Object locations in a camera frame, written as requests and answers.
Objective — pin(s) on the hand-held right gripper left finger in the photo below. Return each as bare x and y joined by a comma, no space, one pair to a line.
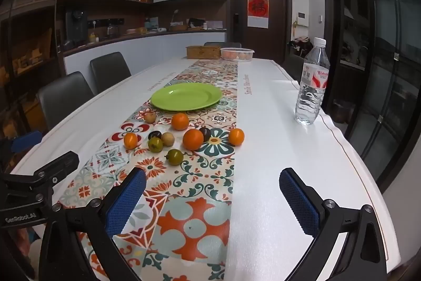
126,202

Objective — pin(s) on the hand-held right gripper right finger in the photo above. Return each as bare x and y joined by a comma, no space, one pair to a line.
299,202

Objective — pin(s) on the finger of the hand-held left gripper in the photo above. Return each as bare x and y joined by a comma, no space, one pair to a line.
28,140
56,165

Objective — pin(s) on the green tomato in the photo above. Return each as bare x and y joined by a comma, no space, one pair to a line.
155,145
174,157

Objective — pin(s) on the brown longan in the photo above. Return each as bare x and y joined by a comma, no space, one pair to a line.
150,117
167,138

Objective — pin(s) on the large orange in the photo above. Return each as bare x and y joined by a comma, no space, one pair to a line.
193,139

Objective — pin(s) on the green plate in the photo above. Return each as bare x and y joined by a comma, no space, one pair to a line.
186,97

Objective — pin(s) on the grey chair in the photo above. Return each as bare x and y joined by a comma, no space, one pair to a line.
222,44
294,65
110,70
64,96

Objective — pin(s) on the patterned table runner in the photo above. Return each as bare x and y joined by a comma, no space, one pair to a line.
197,188

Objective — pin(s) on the dark purple fruit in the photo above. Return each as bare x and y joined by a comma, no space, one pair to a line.
154,134
206,133

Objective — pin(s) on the clear water bottle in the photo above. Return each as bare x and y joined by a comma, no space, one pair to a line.
310,90

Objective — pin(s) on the black coffee machine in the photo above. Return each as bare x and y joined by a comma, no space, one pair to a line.
76,27

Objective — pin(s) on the small glass dish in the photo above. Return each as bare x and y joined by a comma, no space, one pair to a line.
210,72

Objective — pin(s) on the pile of bags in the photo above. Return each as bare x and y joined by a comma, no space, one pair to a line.
301,45

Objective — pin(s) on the white plastic basket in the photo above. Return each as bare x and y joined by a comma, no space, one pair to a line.
237,54

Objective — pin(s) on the wicker box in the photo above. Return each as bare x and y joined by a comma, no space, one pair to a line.
203,52

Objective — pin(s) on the dark wooden door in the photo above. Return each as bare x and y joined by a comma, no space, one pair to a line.
279,21

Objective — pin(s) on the white intercom panel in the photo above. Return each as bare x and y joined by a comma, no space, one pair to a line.
303,19

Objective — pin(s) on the red and white wall calendar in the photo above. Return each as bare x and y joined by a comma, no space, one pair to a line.
258,7

